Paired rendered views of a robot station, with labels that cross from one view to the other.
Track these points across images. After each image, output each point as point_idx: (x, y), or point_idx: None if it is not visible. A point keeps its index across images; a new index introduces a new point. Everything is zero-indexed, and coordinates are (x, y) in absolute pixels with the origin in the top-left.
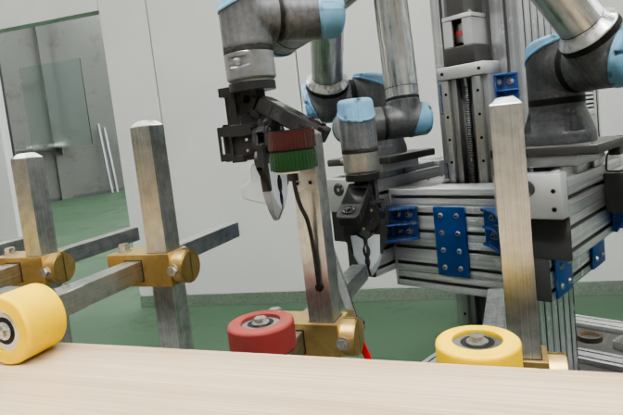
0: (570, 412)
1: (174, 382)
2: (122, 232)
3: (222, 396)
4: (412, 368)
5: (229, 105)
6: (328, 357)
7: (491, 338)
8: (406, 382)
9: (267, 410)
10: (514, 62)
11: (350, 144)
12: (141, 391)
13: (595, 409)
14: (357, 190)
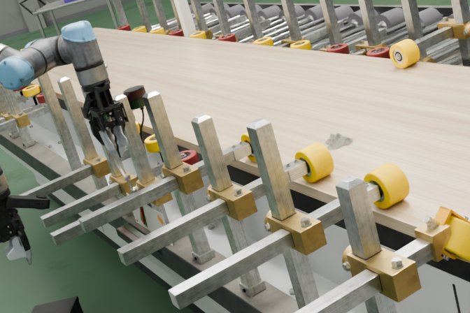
0: (177, 122)
1: (229, 139)
2: (138, 239)
3: (224, 133)
4: (179, 135)
5: (110, 92)
6: (187, 141)
7: (152, 138)
8: (187, 131)
9: (219, 128)
10: None
11: (0, 165)
12: (239, 137)
13: (173, 122)
14: (15, 196)
